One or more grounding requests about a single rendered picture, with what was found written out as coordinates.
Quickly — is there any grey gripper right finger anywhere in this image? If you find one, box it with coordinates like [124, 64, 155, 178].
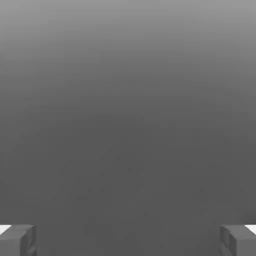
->
[219, 224, 256, 256]

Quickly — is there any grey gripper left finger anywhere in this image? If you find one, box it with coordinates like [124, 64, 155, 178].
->
[0, 224, 38, 256]

